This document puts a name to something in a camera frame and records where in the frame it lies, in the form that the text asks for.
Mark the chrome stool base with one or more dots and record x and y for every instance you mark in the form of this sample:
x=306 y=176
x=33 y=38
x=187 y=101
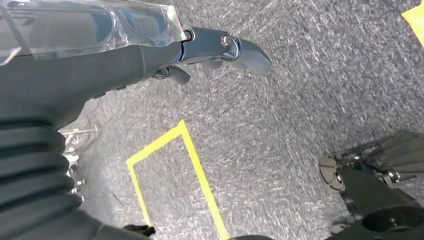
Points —
x=73 y=140

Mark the yellow floor tape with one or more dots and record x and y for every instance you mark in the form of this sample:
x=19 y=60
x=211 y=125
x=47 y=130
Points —
x=415 y=20
x=200 y=172

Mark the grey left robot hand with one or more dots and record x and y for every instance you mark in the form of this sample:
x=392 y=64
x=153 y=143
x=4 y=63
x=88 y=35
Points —
x=82 y=66

